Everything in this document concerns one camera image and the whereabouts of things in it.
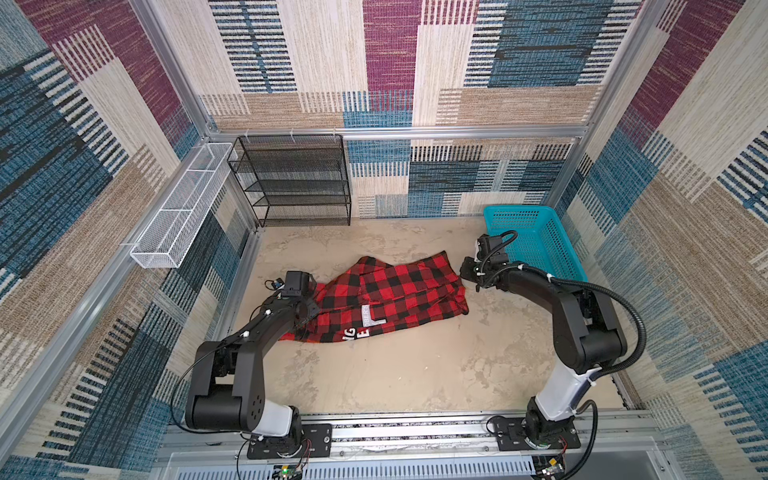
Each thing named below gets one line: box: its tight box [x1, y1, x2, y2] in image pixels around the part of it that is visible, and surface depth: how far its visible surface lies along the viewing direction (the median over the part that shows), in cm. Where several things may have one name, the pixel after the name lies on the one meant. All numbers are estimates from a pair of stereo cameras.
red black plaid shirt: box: [280, 251, 469, 341], surface depth 98 cm
